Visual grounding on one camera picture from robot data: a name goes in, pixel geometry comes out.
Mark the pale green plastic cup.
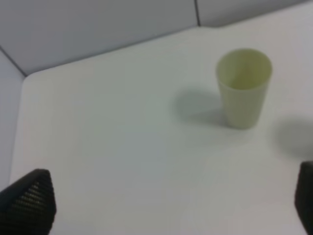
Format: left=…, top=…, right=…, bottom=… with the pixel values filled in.
left=216, top=48, right=273, bottom=129

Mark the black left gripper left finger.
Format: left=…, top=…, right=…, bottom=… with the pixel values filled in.
left=0, top=169, right=57, bottom=235

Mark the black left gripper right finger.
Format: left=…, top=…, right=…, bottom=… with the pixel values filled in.
left=294, top=161, right=313, bottom=235

